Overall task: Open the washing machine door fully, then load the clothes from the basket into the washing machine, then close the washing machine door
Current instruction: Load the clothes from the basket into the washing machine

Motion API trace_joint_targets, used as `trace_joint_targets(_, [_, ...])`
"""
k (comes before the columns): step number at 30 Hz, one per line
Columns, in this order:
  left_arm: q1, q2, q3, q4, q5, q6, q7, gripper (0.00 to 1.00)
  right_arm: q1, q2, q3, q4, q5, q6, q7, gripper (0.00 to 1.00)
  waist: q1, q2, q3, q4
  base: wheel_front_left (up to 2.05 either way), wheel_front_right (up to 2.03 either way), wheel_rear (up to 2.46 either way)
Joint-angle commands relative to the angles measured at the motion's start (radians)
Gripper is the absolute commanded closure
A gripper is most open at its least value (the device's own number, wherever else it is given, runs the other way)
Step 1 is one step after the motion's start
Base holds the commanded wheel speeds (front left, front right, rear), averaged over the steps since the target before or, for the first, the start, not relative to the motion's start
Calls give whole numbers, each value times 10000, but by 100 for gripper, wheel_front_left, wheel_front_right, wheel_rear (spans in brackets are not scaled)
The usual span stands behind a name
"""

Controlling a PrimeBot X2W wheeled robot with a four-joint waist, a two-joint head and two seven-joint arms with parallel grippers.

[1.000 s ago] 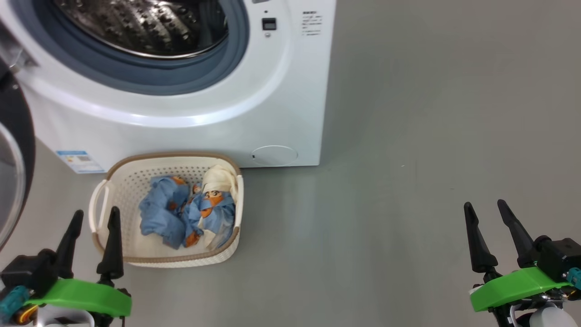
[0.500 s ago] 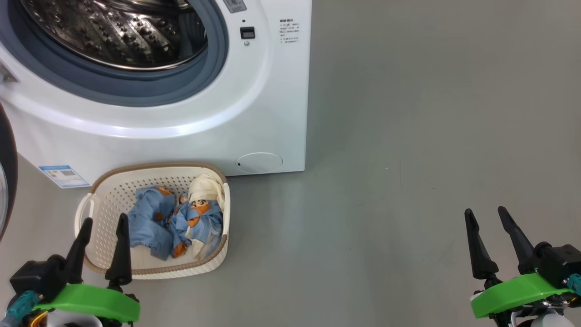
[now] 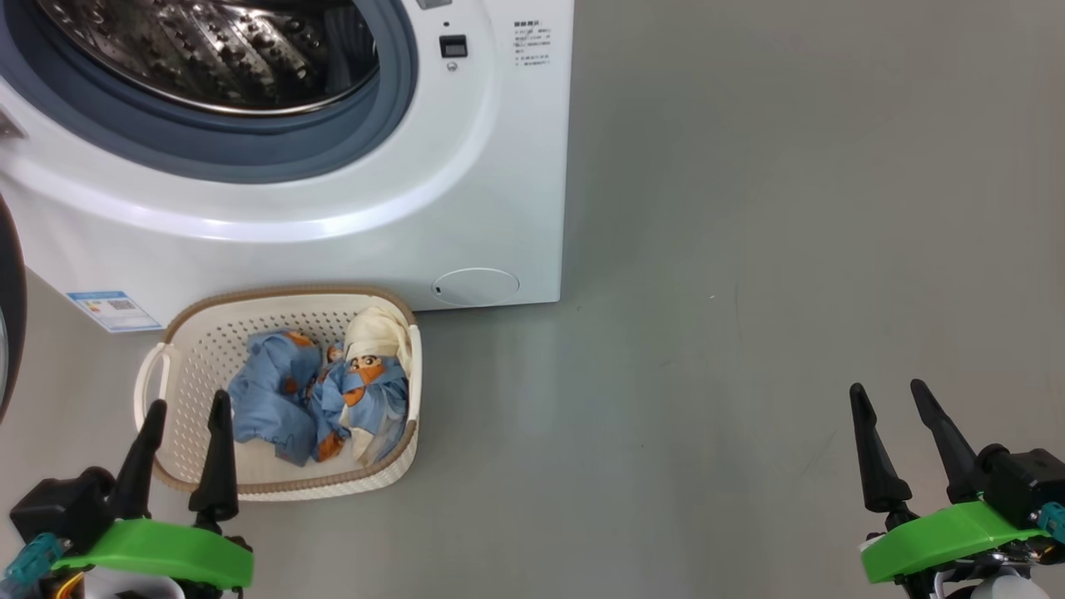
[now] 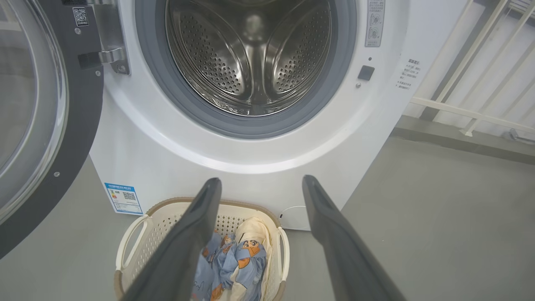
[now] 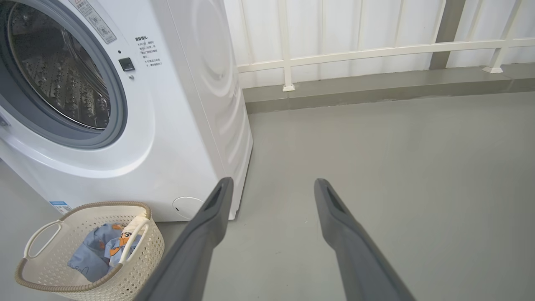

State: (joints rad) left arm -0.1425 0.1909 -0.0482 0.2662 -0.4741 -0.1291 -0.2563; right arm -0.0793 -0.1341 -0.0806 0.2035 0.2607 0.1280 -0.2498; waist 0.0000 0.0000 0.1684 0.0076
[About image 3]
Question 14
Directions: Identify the blue cartoon print garment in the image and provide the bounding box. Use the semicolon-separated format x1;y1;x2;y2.
227;329;330;467

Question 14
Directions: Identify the printed warning text label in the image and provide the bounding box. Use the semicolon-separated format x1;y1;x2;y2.
513;21;553;69

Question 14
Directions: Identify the round white filter cover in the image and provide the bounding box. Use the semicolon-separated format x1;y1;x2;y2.
433;268;521;307

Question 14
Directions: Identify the blue energy label sticker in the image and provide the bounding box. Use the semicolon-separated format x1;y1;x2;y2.
67;290;162;334

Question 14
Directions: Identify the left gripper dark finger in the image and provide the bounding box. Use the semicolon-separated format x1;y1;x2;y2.
190;389;240;525
112;399;167;522

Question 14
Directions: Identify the black round washer door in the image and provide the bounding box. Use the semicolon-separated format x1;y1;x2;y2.
0;196;28;425

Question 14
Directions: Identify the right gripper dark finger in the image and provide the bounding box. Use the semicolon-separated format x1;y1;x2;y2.
909;379;988;505
849;383;914;514

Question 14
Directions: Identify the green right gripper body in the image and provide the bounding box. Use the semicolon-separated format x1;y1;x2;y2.
859;499;1051;585

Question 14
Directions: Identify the cream and blue cartoon garment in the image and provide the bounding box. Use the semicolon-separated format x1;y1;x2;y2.
312;306;413;467

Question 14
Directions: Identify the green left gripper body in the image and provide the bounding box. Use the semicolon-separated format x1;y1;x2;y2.
52;517;255;592

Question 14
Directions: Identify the cream perforated laundry basket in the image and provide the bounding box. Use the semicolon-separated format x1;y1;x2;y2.
133;285;423;502

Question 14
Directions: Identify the white front-load washing machine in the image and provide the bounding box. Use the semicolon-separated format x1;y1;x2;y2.
0;0;575;334

